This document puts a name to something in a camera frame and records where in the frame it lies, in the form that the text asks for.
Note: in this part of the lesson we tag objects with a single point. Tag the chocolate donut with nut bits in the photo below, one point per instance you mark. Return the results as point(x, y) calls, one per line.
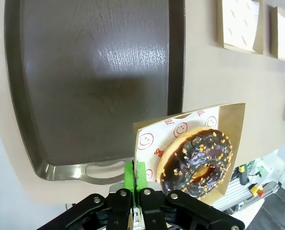
point(205, 148)

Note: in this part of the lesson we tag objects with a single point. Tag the black yellow handheld device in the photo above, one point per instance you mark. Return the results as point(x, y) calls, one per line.
point(243, 175)

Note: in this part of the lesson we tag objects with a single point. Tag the aluminium base frame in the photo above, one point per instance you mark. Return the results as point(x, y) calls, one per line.
point(238, 196)

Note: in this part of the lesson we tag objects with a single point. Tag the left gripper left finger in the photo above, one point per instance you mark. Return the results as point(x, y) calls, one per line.
point(97, 215)

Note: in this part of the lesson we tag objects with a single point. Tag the brown cardboard donut box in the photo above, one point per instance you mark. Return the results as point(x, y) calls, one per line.
point(274, 36)
point(258, 36)
point(231, 124)

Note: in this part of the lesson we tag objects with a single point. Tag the large brown serving tray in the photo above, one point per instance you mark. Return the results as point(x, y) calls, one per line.
point(85, 83)

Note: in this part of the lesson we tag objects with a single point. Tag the yellow red emergency stop button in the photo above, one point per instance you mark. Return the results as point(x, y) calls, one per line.
point(256, 189)

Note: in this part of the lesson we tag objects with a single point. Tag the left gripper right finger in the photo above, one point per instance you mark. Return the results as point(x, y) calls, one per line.
point(181, 213)

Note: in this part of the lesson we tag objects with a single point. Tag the white smiley paper liner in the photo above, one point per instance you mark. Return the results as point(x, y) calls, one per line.
point(238, 24)
point(284, 36)
point(157, 134)

